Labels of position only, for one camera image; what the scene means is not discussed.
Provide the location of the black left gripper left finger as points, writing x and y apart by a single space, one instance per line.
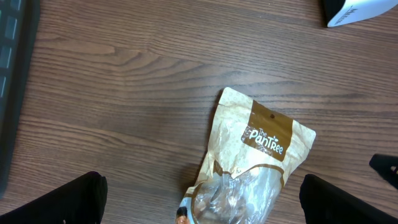
82 200

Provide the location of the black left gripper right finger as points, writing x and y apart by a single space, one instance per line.
324 203

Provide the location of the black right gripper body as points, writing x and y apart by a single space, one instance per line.
386 167

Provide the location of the brown Panera snack bag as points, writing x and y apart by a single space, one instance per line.
251 153

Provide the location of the small brown snack packet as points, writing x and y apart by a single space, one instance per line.
182 216

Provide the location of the white black barcode scanner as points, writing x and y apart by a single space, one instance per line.
341 12

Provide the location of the grey plastic mesh basket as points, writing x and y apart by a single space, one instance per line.
19 24

